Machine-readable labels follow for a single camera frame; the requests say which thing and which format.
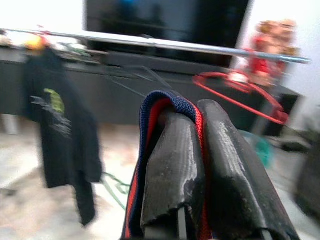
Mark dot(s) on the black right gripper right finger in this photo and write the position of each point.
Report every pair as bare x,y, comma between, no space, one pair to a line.
232,175

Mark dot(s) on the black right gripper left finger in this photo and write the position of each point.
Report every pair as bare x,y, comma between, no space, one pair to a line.
172,162

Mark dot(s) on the navy shirt red collar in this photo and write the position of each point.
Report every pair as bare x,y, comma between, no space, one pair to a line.
175,100

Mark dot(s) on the red bin teal bag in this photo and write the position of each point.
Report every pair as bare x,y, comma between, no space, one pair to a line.
265,150

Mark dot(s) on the black tv cabinet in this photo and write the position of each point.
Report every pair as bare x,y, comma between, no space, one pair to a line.
120,107

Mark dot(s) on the dark grey sofa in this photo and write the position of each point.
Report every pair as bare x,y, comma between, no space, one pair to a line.
310,175

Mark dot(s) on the black soundbar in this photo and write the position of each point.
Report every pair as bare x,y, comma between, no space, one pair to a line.
175,63

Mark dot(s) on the black shirt green print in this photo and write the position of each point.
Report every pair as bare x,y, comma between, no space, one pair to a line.
62,137

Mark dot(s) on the metal clothes rack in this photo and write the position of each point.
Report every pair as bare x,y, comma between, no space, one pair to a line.
200,48

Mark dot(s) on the red robed figurine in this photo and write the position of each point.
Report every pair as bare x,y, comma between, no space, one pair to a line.
265,62

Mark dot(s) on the black television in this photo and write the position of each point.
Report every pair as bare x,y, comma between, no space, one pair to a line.
162,20

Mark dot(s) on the yellow red round plush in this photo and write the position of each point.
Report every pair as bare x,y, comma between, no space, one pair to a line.
35,43

